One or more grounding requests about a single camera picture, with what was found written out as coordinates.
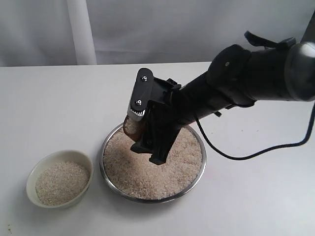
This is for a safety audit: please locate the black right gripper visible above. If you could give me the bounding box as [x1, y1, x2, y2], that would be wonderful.
[127, 68, 236, 164]

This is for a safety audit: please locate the brown wooden cup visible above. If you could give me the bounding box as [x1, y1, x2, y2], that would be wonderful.
[123, 116, 147, 142]

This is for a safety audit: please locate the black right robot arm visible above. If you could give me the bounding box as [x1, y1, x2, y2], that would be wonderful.
[127, 43, 315, 165]

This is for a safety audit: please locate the rice pile in tray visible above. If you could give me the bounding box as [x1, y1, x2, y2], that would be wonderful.
[103, 128, 202, 200]

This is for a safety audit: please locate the white ceramic bowl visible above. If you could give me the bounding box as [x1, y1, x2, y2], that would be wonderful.
[26, 150, 94, 208]

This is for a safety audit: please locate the rice in white bowl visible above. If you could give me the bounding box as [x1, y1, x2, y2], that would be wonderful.
[35, 161, 90, 206]

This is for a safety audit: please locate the round steel tray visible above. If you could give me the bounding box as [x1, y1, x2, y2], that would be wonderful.
[99, 122, 206, 204]

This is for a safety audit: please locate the white backdrop curtain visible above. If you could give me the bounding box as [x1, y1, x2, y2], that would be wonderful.
[0, 0, 315, 66]

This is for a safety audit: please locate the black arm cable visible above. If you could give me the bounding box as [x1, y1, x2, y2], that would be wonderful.
[195, 30, 315, 161]

